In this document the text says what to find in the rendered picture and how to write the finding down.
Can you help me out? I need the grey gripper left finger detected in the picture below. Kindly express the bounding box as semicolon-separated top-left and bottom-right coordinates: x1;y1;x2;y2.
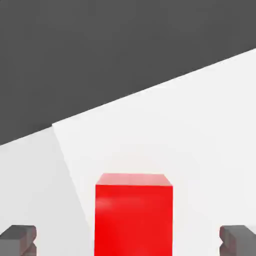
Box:
0;224;38;256

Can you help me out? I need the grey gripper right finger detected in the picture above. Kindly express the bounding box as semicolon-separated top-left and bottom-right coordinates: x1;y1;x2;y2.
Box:
219;224;256;256

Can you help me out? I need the small red cube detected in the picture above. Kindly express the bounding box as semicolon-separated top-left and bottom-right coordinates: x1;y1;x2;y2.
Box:
93;172;174;256

